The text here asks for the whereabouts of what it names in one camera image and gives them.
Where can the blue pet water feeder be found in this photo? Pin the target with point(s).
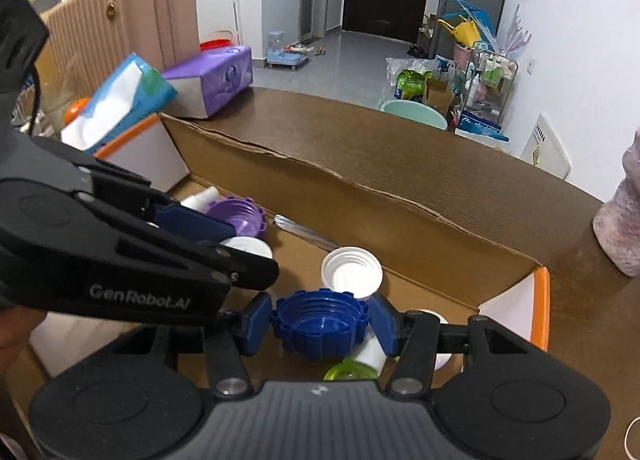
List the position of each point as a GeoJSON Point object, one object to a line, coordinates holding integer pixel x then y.
{"type": "Point", "coordinates": [285, 52]}

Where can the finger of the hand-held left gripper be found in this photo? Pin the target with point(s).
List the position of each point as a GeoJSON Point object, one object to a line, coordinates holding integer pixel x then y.
{"type": "Point", "coordinates": [195, 225]}
{"type": "Point", "coordinates": [245, 270]}

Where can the white pole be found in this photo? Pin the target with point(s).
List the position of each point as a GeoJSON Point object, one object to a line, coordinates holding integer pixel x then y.
{"type": "Point", "coordinates": [235, 14]}

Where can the red plastic basin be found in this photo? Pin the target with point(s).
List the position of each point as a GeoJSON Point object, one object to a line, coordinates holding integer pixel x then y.
{"type": "Point", "coordinates": [216, 43]}

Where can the purple tissue box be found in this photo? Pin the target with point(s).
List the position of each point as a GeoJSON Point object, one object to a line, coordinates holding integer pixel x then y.
{"type": "Point", "coordinates": [215, 79]}

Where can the small white plastic bottle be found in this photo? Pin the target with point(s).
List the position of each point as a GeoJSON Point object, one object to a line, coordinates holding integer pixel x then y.
{"type": "Point", "coordinates": [200, 199]}

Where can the printed cardboard box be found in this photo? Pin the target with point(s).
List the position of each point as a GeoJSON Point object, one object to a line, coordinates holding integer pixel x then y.
{"type": "Point", "coordinates": [400, 240]}

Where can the pink ribbed suitcase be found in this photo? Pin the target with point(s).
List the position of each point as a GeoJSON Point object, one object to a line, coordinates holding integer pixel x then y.
{"type": "Point", "coordinates": [125, 24]}

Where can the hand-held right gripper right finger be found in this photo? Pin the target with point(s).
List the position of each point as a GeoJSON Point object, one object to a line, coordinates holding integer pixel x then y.
{"type": "Point", "coordinates": [382, 325]}

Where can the pink ceramic vase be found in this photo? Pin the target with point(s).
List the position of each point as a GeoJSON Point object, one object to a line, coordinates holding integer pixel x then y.
{"type": "Point", "coordinates": [622, 220]}

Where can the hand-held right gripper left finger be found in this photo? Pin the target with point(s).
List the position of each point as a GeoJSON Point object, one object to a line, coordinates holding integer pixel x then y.
{"type": "Point", "coordinates": [257, 325]}

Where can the pale purple wall decoration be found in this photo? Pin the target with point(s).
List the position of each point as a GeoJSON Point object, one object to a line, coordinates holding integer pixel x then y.
{"type": "Point", "coordinates": [517, 32]}

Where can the orange fruit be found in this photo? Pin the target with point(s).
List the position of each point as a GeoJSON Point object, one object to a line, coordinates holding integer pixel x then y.
{"type": "Point", "coordinates": [76, 108]}

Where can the person's left hand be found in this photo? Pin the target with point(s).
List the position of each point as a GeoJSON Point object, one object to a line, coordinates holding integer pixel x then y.
{"type": "Point", "coordinates": [15, 340]}

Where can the blue printed box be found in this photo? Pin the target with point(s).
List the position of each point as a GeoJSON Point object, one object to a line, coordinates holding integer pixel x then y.
{"type": "Point", "coordinates": [482, 127]}

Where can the yellow watering can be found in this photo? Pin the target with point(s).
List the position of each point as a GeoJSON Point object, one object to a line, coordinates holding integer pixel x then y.
{"type": "Point", "coordinates": [462, 32]}

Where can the white flat panel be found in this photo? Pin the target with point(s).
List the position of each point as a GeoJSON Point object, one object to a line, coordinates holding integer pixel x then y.
{"type": "Point", "coordinates": [545, 147]}

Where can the storage cart with bottles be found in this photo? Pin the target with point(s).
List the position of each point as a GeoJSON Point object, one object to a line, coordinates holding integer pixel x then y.
{"type": "Point", "coordinates": [492, 82]}

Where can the teal plastic basin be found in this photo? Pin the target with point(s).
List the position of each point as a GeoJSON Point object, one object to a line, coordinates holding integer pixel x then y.
{"type": "Point", "coordinates": [415, 114]}

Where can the plastic bag with green packs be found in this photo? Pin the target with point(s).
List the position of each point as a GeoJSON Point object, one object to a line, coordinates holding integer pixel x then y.
{"type": "Point", "coordinates": [410, 82]}

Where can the shiny metal rod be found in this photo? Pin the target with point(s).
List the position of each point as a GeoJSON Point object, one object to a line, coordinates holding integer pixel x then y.
{"type": "Point", "coordinates": [310, 232]}

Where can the blue tissue pack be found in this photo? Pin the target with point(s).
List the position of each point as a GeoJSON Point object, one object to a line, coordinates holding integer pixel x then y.
{"type": "Point", "coordinates": [120, 99]}

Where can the white ribbed plastic cap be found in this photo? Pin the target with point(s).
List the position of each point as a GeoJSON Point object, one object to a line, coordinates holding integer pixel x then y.
{"type": "Point", "coordinates": [350, 272]}

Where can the blue plastic cap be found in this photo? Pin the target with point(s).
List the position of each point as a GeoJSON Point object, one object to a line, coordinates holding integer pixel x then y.
{"type": "Point", "coordinates": [320, 330]}

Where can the white round lid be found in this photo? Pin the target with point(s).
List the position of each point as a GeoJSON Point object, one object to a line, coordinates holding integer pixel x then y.
{"type": "Point", "coordinates": [247, 246]}

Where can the blue folded umbrella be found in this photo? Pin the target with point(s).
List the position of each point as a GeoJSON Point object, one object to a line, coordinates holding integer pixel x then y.
{"type": "Point", "coordinates": [477, 17]}

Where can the purple plastic cap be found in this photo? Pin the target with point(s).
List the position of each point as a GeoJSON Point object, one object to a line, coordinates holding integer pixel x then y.
{"type": "Point", "coordinates": [240, 215]}

